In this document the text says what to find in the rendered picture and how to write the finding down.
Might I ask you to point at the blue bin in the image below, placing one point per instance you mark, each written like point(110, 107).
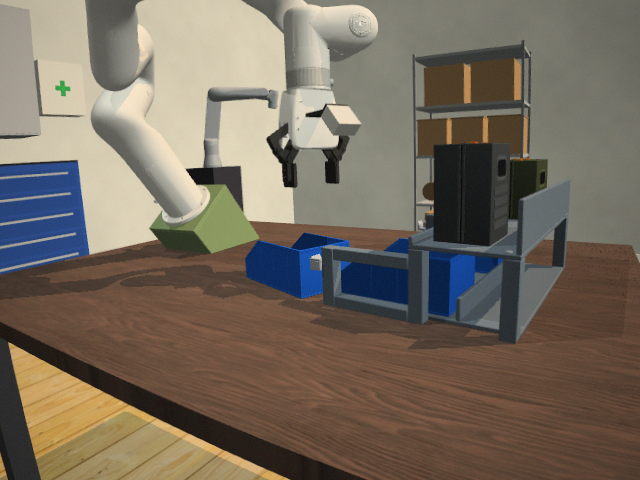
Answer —
point(288, 269)
point(450, 275)
point(484, 264)

